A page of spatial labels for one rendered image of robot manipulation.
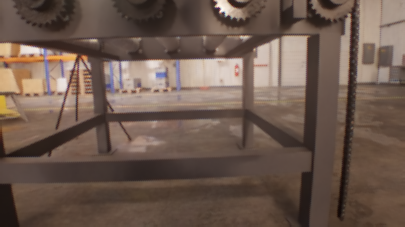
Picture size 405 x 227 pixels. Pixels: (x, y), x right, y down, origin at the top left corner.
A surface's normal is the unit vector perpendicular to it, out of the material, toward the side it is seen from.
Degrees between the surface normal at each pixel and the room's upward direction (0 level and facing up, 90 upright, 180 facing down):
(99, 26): 90
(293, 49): 90
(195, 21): 90
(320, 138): 90
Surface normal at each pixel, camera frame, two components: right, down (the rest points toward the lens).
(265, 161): 0.05, 0.12
